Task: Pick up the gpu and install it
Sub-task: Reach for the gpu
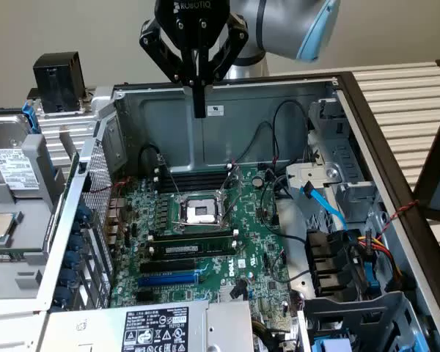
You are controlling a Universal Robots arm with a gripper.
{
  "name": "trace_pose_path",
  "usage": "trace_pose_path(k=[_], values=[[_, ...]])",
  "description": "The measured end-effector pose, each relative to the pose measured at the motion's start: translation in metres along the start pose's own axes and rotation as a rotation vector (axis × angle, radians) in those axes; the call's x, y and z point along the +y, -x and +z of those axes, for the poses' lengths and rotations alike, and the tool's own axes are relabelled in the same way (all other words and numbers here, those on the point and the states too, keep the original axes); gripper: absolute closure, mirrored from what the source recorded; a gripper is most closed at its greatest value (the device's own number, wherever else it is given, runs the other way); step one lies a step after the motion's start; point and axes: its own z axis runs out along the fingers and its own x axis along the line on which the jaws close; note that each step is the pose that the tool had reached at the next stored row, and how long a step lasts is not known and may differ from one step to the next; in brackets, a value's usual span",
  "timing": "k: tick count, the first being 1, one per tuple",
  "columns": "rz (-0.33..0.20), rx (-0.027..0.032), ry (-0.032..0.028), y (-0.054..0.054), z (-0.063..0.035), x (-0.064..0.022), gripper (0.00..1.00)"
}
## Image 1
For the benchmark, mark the short black expansion slot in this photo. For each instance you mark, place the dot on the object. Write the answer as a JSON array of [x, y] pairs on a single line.
[[146, 297]]

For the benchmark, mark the green Dell motherboard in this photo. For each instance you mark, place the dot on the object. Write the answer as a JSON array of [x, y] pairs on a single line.
[[249, 227]]

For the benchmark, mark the black RAM module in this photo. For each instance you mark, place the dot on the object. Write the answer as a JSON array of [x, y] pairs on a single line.
[[212, 245]]

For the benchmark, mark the CPU socket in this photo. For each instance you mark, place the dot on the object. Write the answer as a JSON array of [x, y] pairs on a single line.
[[199, 212]]

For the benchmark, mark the open metal PC case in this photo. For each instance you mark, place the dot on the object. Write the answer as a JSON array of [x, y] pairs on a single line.
[[176, 128]]

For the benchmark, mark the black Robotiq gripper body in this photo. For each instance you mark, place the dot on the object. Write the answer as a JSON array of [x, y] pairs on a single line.
[[190, 22]]

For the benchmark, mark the bare green RAM stick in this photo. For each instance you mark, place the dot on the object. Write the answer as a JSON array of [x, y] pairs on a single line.
[[7, 256]]

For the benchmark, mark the grey plastic parts rack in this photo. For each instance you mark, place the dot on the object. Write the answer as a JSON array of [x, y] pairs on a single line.
[[33, 227]]

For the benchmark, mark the blue expansion slot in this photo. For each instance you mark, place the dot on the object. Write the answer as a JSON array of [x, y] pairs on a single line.
[[168, 280]]

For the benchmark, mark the hard drive in blue caddy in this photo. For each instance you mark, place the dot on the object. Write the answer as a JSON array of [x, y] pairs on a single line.
[[31, 117]]

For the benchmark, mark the long black expansion slot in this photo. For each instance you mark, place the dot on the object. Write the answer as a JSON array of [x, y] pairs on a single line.
[[168, 265]]

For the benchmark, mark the dark framed panel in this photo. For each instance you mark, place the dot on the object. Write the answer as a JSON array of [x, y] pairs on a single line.
[[425, 183]]

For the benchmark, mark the black RAM slot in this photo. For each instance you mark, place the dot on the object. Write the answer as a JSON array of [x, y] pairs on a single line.
[[190, 236], [194, 187], [194, 176]]

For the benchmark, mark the silver power supply unit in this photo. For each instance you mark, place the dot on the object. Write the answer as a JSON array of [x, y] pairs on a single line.
[[95, 330]]

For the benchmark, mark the black plastic fan shroud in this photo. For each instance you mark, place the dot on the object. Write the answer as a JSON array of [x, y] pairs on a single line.
[[326, 256]]

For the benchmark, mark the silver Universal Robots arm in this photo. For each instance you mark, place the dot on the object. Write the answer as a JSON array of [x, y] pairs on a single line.
[[278, 29]]

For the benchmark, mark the round coin battery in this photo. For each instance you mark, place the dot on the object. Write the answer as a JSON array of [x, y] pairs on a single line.
[[257, 181]]

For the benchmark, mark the large steel drive cage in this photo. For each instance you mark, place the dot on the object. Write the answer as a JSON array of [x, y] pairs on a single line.
[[352, 319]]

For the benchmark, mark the grey metal disk bay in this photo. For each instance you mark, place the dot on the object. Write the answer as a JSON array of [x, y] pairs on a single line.
[[348, 157]]

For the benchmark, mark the black plastic box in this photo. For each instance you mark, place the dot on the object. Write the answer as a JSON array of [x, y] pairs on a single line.
[[58, 84]]

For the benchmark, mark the silver hard disk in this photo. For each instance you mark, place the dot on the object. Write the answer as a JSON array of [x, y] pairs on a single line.
[[7, 161]]

